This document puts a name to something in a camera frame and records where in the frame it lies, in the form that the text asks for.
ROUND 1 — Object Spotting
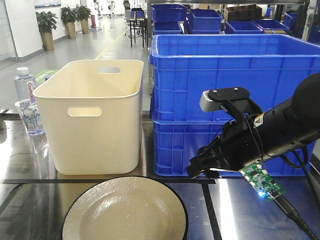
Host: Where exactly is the clear water bottle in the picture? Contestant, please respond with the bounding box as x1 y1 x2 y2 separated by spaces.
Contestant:
14 67 45 136

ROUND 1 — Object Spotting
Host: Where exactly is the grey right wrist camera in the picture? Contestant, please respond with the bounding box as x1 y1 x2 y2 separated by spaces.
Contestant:
199 86 263 121

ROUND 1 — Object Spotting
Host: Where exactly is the green circuit board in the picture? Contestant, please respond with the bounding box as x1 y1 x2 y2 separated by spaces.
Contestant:
239 162 285 202

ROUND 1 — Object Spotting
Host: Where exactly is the green potted plant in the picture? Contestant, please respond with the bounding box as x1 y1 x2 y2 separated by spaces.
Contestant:
35 11 58 51

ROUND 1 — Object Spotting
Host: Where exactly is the beige plate black rim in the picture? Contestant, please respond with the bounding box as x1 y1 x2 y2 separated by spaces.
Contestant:
61 176 189 240

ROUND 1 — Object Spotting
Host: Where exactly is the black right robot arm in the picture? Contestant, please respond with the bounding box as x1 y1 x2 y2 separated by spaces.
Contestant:
186 73 320 179

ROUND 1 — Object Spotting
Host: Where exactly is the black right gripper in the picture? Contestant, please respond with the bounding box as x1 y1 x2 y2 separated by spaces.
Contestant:
186 119 265 178

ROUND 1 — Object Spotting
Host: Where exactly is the large blue plastic crate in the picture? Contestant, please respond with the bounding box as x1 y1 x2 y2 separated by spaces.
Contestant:
150 34 320 178

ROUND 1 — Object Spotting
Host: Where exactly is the cream plastic storage bin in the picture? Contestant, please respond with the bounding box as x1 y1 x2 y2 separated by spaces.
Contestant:
33 59 144 175

